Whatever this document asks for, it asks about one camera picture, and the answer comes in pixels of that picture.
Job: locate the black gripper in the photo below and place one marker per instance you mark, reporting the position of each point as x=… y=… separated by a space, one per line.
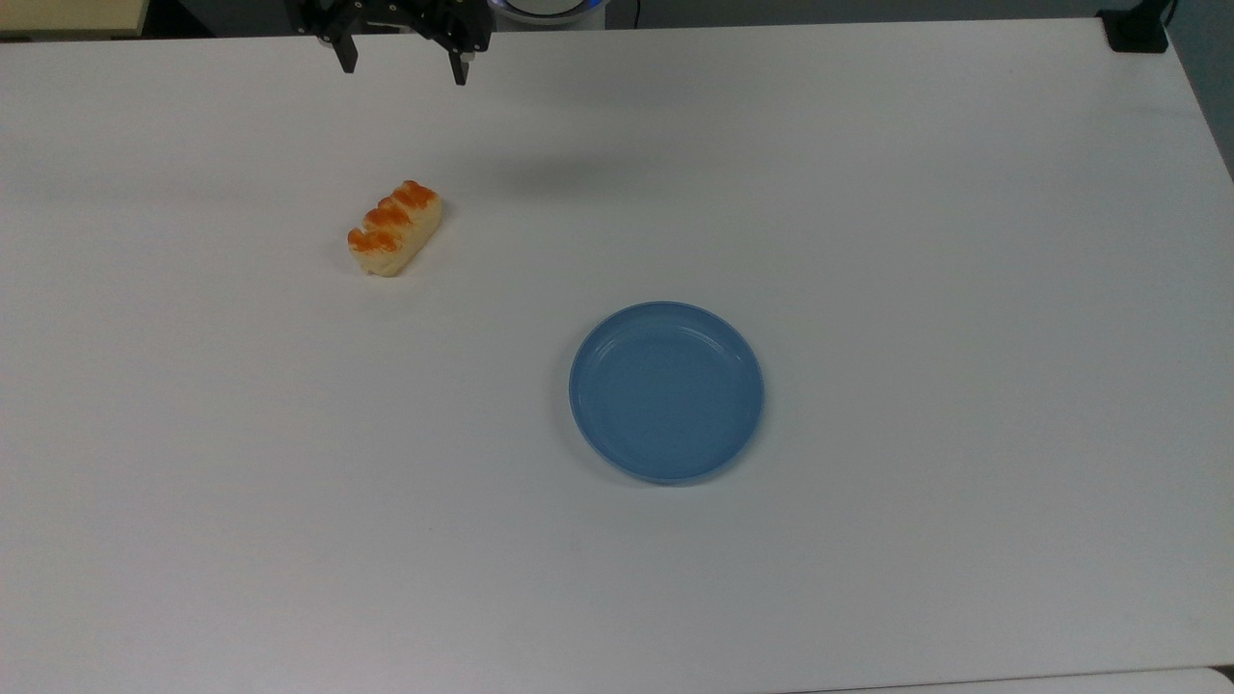
x=405 y=12

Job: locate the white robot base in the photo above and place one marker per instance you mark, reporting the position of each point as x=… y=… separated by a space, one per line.
x=547 y=9

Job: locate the toy bread loaf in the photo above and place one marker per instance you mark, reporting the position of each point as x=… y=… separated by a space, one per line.
x=395 y=227

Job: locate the blue round plate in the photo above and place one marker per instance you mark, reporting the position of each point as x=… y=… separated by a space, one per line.
x=666 y=391

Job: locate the beige wooden furniture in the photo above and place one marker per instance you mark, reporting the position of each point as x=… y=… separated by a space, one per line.
x=69 y=15

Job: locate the black table clamp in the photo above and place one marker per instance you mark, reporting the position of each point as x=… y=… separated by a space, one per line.
x=1138 y=27

